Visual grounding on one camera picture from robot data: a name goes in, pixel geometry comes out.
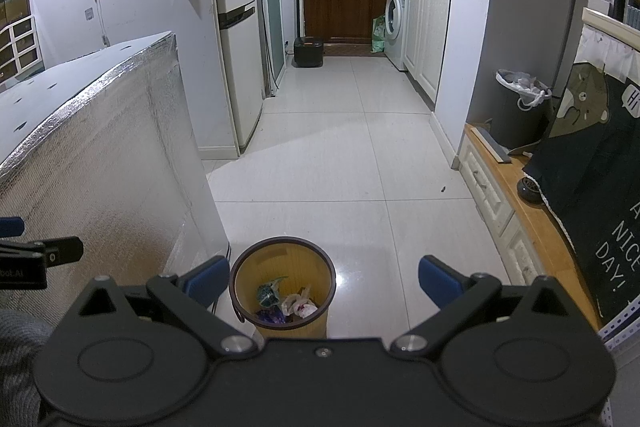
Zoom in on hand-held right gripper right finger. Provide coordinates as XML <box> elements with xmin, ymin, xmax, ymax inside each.
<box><xmin>390</xmin><ymin>255</ymin><xmax>588</xmax><ymax>361</ymax></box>

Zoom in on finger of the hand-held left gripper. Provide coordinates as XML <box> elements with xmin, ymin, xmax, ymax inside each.
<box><xmin>0</xmin><ymin>217</ymin><xmax>45</xmax><ymax>257</ymax></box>

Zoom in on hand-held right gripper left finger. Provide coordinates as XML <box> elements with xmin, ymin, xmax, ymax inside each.
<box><xmin>62</xmin><ymin>255</ymin><xmax>258</xmax><ymax>361</ymax></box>

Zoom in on teal snack packet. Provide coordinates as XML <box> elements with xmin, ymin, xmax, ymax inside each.
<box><xmin>256</xmin><ymin>276</ymin><xmax>290</xmax><ymax>308</ymax></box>

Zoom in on clear white plastic bag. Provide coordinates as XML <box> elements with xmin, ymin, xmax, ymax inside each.
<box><xmin>280</xmin><ymin>287</ymin><xmax>319</xmax><ymax>319</ymax></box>

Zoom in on yellow bin with brown rim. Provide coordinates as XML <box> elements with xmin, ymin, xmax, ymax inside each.
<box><xmin>229</xmin><ymin>235</ymin><xmax>336</xmax><ymax>340</ymax></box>

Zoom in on grey trash can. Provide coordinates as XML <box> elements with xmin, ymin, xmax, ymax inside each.
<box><xmin>495</xmin><ymin>68</ymin><xmax>553</xmax><ymax>148</ymax></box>

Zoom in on person's grey knit clothing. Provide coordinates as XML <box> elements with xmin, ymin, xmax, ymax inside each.
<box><xmin>0</xmin><ymin>307</ymin><xmax>56</xmax><ymax>427</ymax></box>

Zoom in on white low cabinet wooden top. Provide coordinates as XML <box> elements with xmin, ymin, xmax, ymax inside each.
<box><xmin>457</xmin><ymin>122</ymin><xmax>603</xmax><ymax>333</ymax></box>

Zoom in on black round object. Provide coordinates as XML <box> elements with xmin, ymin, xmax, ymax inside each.
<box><xmin>517</xmin><ymin>177</ymin><xmax>543</xmax><ymax>205</ymax></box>

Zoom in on grey flat board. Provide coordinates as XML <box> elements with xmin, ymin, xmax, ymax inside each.
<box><xmin>472</xmin><ymin>123</ymin><xmax>513</xmax><ymax>164</ymax></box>

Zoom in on black bear print cloth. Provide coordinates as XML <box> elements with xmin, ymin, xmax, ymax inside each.
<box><xmin>522</xmin><ymin>19</ymin><xmax>640</xmax><ymax>323</ymax></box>

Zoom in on white perforated paper strip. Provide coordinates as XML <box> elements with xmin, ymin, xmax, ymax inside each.
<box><xmin>597</xmin><ymin>297</ymin><xmax>640</xmax><ymax>353</ymax></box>

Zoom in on white bin liner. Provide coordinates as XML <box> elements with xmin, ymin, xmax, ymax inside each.
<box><xmin>496</xmin><ymin>69</ymin><xmax>553</xmax><ymax>110</ymax></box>

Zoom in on glass tank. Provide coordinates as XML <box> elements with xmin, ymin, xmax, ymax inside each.
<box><xmin>0</xmin><ymin>0</ymin><xmax>32</xmax><ymax>25</ymax></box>

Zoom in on white refrigerator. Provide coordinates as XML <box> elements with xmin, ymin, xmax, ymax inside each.
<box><xmin>209</xmin><ymin>0</ymin><xmax>266</xmax><ymax>159</ymax></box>

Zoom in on white washing machine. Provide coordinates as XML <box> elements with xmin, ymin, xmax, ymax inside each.
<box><xmin>385</xmin><ymin>0</ymin><xmax>412</xmax><ymax>72</ymax></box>

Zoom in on white kitchen base cabinets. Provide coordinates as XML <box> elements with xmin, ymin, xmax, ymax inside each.
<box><xmin>404</xmin><ymin>0</ymin><xmax>453</xmax><ymax>102</ymax></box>

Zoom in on black floor appliance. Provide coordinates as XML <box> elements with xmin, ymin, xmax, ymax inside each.
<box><xmin>292</xmin><ymin>37</ymin><xmax>326</xmax><ymax>69</ymax></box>

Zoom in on brown doormat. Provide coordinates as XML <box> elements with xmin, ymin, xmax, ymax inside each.
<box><xmin>322</xmin><ymin>38</ymin><xmax>387</xmax><ymax>58</ymax></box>

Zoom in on green plastic bag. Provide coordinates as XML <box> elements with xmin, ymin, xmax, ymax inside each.
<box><xmin>371</xmin><ymin>14</ymin><xmax>387</xmax><ymax>55</ymax></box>

